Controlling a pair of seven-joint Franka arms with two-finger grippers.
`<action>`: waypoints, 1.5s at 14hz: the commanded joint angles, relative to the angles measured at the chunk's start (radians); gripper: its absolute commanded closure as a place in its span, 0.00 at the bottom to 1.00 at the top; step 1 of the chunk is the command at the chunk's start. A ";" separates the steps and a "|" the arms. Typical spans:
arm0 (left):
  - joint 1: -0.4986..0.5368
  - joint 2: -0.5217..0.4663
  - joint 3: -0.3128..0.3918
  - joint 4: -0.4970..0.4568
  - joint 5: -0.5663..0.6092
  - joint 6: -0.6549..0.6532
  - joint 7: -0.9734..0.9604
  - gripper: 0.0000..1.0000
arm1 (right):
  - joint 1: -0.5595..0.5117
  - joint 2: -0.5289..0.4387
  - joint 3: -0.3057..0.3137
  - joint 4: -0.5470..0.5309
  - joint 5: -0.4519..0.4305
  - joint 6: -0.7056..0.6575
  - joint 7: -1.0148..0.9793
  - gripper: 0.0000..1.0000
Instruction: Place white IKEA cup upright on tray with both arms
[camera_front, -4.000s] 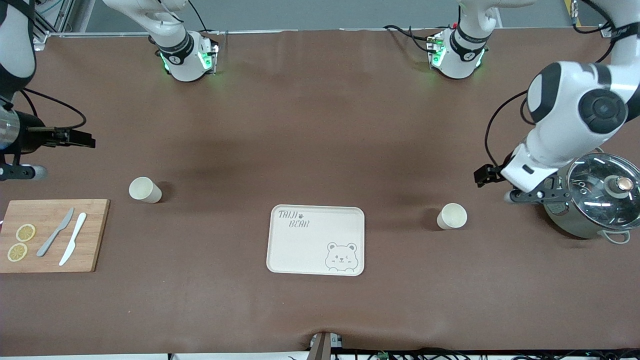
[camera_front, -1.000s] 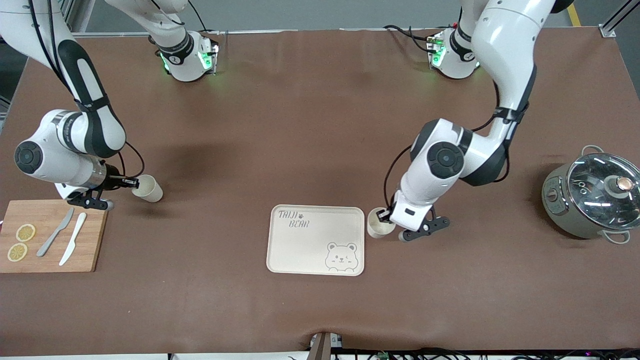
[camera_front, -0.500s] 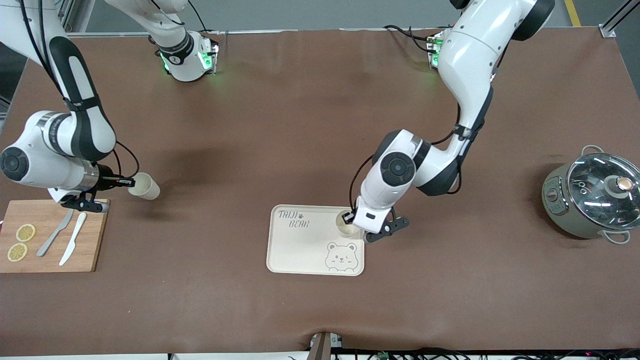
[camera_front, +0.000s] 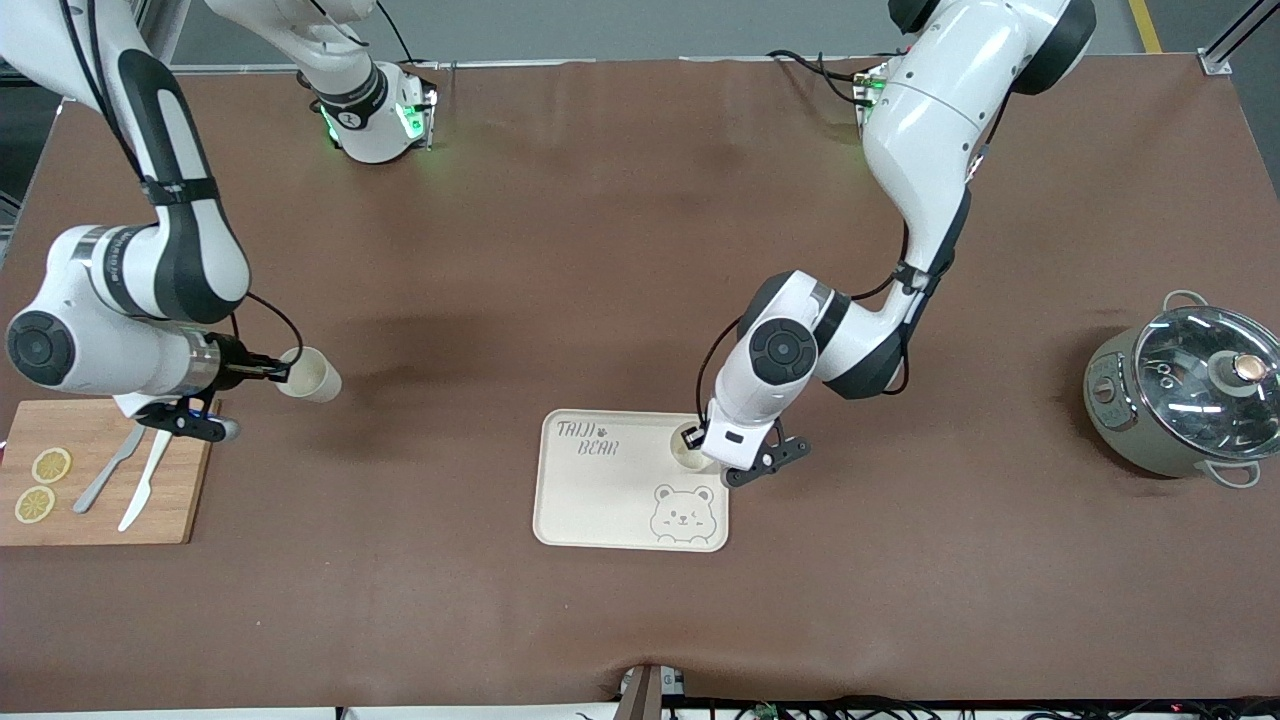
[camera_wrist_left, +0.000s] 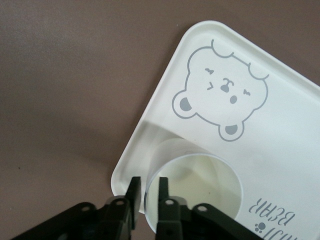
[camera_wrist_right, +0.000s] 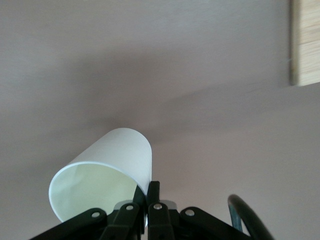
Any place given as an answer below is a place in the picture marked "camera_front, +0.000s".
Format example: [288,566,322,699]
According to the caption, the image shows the brown table mat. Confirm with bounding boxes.
[0,55,1280,713]

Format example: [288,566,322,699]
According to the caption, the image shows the black cables under table edge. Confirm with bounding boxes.
[575,694,1280,720]

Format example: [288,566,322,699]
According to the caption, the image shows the table edge camera bracket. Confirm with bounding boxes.
[618,662,687,720]

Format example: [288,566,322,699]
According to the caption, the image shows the black right base cable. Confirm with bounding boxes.
[375,0,446,73]

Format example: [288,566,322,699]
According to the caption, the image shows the wooden cutting board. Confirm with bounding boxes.
[0,398,221,547]

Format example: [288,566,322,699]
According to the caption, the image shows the white IKEA cup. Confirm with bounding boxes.
[277,346,342,404]
[668,420,723,473]

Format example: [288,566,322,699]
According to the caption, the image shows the grey-green electric pot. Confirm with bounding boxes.
[1083,290,1280,489]

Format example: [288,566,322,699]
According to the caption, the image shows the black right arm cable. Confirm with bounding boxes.
[58,0,305,369]

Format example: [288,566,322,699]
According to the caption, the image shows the white plastic knife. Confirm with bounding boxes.
[117,428,175,533]

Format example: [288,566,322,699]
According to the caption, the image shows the cream bear print tray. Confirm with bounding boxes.
[532,409,731,553]

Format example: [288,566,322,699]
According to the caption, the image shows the glass pot lid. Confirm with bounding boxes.
[1133,305,1280,461]

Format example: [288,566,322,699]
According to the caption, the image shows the black left base cables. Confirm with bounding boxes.
[765,48,881,107]

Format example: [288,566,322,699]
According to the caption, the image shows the grey plastic knife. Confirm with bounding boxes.
[72,420,150,515]

